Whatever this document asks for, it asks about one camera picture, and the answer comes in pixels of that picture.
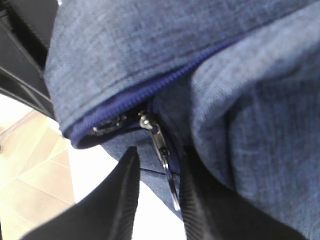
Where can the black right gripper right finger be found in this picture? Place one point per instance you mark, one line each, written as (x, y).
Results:
(211, 211)

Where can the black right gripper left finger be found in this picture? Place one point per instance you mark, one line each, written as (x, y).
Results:
(107, 213)

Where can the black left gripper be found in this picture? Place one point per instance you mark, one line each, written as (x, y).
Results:
(25, 31)

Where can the navy blue lunch bag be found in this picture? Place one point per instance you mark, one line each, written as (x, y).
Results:
(237, 80)

